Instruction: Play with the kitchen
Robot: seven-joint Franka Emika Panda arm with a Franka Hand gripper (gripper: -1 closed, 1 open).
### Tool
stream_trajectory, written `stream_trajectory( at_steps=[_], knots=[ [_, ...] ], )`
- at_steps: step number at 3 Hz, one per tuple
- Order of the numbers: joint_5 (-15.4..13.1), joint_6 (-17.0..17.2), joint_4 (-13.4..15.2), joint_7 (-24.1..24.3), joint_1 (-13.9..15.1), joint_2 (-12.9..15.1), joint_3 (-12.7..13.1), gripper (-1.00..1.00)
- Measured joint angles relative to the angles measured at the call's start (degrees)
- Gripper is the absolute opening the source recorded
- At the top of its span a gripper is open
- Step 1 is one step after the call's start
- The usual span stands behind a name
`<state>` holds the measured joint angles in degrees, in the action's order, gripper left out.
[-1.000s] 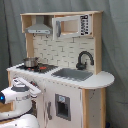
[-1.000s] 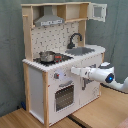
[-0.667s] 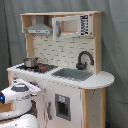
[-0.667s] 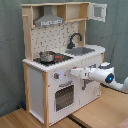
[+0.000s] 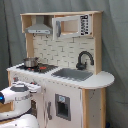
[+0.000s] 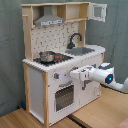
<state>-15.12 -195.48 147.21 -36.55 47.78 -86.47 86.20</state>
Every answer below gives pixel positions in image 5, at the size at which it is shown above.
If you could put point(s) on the silver cooking pot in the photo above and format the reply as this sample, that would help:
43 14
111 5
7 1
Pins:
30 62

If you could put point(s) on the oven door with window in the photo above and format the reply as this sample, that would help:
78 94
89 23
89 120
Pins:
34 105

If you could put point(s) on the black toy faucet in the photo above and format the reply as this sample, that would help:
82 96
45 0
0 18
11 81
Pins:
82 62

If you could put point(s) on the grey range hood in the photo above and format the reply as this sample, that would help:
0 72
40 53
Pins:
40 27

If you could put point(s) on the white cabinet door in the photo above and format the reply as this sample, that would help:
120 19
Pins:
63 106

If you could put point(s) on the black stovetop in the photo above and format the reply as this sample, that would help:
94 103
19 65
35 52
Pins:
37 68

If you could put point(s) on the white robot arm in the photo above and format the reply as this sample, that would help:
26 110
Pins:
19 94

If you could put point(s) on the wooden toy kitchen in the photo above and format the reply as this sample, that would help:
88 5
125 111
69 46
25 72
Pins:
68 45

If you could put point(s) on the grey sink basin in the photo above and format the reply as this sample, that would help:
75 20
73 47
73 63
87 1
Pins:
72 74

